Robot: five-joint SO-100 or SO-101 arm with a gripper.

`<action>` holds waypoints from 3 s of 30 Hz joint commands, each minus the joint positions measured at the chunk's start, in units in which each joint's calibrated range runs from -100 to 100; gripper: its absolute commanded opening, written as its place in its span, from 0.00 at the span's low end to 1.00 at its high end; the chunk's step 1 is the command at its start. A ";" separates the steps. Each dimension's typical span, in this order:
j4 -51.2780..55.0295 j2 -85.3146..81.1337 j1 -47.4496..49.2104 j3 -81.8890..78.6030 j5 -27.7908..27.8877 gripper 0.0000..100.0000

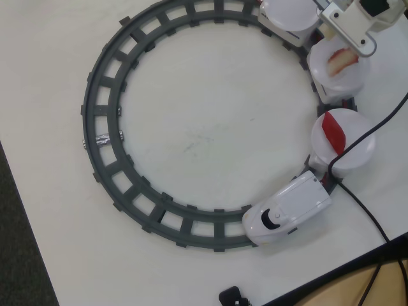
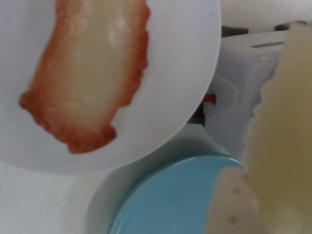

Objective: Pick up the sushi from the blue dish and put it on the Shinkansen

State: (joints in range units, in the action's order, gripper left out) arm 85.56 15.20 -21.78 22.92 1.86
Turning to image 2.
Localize white round plate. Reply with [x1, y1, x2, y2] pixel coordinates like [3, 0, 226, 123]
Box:
[0, 0, 222, 175]

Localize light blue dish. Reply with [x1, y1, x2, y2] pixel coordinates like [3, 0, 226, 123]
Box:
[108, 153, 247, 234]

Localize white toy train car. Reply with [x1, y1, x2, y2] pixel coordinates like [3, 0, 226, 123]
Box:
[206, 30, 287, 159]

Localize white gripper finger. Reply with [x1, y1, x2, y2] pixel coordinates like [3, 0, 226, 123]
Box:
[206, 167, 260, 234]

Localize bacon strip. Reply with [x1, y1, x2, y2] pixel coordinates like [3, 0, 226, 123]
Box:
[19, 0, 151, 155]

